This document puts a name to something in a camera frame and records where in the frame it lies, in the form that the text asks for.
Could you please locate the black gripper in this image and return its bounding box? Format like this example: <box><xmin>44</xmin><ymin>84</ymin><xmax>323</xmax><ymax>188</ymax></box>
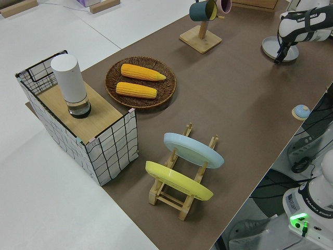
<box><xmin>274</xmin><ymin>39</ymin><xmax>292</xmax><ymax>65</ymax></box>

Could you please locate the gray round plate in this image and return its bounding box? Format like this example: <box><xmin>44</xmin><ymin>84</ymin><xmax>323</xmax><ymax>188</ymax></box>
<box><xmin>261</xmin><ymin>36</ymin><xmax>300</xmax><ymax>63</ymax></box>

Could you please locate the light blue plate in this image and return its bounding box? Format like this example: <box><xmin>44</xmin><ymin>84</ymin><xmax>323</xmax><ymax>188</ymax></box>
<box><xmin>163</xmin><ymin>132</ymin><xmax>225</xmax><ymax>170</ymax></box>

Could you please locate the yellow plate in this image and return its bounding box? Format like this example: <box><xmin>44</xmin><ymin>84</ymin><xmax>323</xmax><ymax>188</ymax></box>
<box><xmin>145</xmin><ymin>160</ymin><xmax>214</xmax><ymax>202</ymax></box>

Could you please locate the blue call bell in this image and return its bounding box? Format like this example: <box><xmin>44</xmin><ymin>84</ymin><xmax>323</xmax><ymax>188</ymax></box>
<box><xmin>291</xmin><ymin>104</ymin><xmax>311</xmax><ymax>121</ymax></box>

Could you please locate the brown table mat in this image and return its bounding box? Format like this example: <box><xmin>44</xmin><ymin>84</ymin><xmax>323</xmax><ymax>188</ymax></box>
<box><xmin>24</xmin><ymin>2</ymin><xmax>333</xmax><ymax>250</ymax></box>

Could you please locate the pink mug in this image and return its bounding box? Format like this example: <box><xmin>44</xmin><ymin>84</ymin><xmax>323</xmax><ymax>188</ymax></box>
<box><xmin>216</xmin><ymin>0</ymin><xmax>233</xmax><ymax>15</ymax></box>

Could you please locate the wooden mug rack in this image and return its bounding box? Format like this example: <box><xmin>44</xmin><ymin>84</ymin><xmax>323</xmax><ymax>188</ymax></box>
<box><xmin>179</xmin><ymin>14</ymin><xmax>226</xmax><ymax>55</ymax></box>

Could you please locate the dark teal mug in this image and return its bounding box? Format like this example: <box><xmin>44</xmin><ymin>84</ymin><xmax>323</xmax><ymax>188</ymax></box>
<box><xmin>188</xmin><ymin>0</ymin><xmax>218</xmax><ymax>22</ymax></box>

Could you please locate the brown wicker basket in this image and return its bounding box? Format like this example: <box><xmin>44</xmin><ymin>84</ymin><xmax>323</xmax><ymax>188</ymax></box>
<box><xmin>105</xmin><ymin>56</ymin><xmax>178</xmax><ymax>109</ymax></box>

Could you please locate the yellow corn cob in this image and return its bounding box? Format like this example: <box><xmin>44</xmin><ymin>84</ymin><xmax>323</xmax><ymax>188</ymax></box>
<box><xmin>115</xmin><ymin>81</ymin><xmax>158</xmax><ymax>100</ymax></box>
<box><xmin>120</xmin><ymin>63</ymin><xmax>168</xmax><ymax>82</ymax></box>

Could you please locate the wooden dish rack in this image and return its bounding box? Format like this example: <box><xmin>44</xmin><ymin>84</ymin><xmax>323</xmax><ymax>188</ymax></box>
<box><xmin>148</xmin><ymin>122</ymin><xmax>220</xmax><ymax>222</ymax></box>

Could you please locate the light wooden block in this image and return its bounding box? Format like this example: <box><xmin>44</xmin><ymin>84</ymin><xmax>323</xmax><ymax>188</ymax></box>
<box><xmin>0</xmin><ymin>0</ymin><xmax>37</xmax><ymax>19</ymax></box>
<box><xmin>89</xmin><ymin>0</ymin><xmax>121</xmax><ymax>14</ymax></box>

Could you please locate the wooden shelf with grid sides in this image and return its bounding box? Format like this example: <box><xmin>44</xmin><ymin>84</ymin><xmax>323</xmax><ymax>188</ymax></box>
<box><xmin>15</xmin><ymin>49</ymin><xmax>139</xmax><ymax>187</ymax></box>

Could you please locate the purple box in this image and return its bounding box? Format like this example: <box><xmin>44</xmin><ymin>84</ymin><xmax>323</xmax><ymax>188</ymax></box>
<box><xmin>75</xmin><ymin>0</ymin><xmax>102</xmax><ymax>8</ymax></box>

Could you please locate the white cylinder with glass base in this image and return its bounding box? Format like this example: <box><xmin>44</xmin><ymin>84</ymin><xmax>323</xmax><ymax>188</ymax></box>
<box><xmin>50</xmin><ymin>54</ymin><xmax>93</xmax><ymax>119</ymax></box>

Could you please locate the black coiled floor cable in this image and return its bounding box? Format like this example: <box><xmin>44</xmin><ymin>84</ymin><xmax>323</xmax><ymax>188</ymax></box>
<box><xmin>290</xmin><ymin>156</ymin><xmax>317</xmax><ymax>175</ymax></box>

